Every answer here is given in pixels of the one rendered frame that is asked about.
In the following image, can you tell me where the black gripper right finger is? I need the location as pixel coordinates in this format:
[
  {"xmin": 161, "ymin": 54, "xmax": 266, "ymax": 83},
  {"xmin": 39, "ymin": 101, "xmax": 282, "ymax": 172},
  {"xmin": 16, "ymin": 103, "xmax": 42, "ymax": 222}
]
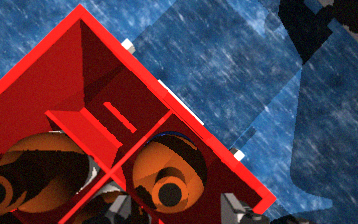
[{"xmin": 221, "ymin": 193, "xmax": 316, "ymax": 224}]

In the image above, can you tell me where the red crate with dividers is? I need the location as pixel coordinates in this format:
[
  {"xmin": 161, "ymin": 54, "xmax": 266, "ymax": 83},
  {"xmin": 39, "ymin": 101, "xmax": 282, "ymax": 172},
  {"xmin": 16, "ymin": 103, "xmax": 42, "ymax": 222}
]
[{"xmin": 0, "ymin": 4, "xmax": 276, "ymax": 224}]

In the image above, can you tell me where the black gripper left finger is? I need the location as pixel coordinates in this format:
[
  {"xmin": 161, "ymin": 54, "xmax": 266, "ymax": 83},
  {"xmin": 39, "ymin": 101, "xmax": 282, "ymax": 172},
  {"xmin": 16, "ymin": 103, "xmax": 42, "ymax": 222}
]
[{"xmin": 82, "ymin": 195, "xmax": 131, "ymax": 224}]

